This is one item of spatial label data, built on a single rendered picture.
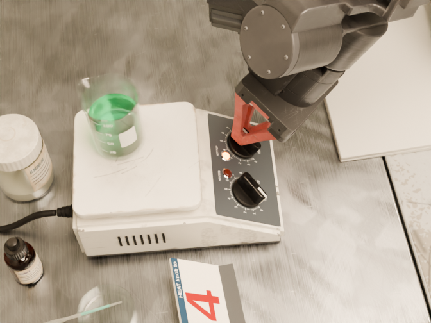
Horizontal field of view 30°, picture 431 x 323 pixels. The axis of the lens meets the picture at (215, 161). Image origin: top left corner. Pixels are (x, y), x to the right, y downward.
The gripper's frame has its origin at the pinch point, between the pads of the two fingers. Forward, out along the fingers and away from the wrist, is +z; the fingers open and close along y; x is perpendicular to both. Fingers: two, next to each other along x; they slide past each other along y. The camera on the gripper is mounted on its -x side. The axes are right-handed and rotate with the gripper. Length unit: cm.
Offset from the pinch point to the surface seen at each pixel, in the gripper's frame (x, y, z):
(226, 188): 2.6, 5.6, 1.4
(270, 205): 6.9, 3.1, 1.4
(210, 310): 9.4, 13.8, 6.2
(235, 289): 10.1, 10.0, 6.2
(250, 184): 3.9, 4.6, -0.3
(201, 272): 6.5, 11.2, 6.4
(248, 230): 6.9, 6.9, 2.1
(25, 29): -27.6, -4.7, 17.3
